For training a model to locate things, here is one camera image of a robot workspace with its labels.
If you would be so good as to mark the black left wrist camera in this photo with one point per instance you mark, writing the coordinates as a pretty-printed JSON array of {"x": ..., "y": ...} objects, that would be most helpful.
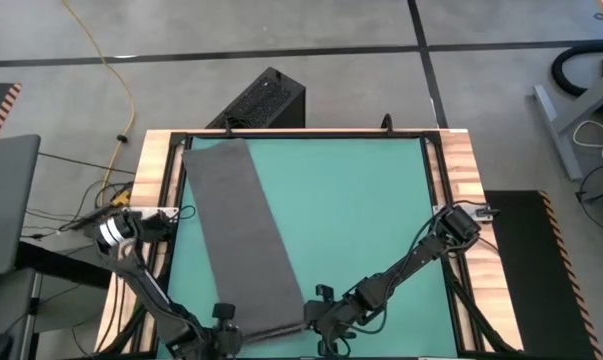
[{"x": 223, "y": 311}]

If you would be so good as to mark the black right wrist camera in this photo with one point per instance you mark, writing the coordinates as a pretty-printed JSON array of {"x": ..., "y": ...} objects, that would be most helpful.
[{"x": 324, "y": 292}]

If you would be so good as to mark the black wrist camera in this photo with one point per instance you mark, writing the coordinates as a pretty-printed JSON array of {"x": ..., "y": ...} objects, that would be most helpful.
[
  {"x": 223, "y": 311},
  {"x": 324, "y": 292}
]

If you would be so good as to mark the grey terry towel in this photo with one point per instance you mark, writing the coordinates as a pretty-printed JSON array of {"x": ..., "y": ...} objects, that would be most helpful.
[{"x": 241, "y": 225}]

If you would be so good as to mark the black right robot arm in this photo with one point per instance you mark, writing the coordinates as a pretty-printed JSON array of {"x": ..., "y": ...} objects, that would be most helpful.
[{"x": 416, "y": 255}]

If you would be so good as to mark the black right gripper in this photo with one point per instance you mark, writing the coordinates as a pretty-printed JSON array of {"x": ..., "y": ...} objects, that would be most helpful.
[{"x": 343, "y": 315}]

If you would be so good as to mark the black computer tower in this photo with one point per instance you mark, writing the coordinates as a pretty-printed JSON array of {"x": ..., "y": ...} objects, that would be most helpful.
[{"x": 266, "y": 100}]

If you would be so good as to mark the yellow power plug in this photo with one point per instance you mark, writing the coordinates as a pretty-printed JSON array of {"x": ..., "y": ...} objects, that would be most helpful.
[{"x": 121, "y": 199}]

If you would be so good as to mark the grey laptop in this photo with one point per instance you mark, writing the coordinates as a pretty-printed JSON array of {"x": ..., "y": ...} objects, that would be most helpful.
[{"x": 6, "y": 210}]

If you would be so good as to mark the green table mat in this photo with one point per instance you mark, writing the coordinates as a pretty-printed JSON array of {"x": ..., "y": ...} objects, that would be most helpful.
[{"x": 331, "y": 165}]

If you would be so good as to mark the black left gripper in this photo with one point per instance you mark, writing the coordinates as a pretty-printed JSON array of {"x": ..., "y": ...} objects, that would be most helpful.
[{"x": 221, "y": 340}]

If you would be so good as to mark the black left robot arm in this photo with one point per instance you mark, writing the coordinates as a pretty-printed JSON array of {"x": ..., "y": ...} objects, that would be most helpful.
[{"x": 131, "y": 260}]

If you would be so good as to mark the grey office desk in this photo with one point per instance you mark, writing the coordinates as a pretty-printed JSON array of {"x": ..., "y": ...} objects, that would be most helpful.
[{"x": 6, "y": 310}]

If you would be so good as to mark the black table frame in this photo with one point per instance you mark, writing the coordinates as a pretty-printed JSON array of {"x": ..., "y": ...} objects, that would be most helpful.
[{"x": 306, "y": 134}]

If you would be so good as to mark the grey metal stand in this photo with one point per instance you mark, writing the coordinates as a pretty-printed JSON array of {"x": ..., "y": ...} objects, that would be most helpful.
[{"x": 588, "y": 100}]

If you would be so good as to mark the black table clamp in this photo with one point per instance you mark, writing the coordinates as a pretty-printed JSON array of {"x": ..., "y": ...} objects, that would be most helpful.
[
  {"x": 226, "y": 128},
  {"x": 387, "y": 124}
]

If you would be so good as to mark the wooden butcher block table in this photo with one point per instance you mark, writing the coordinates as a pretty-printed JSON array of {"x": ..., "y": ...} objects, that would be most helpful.
[{"x": 456, "y": 160}]

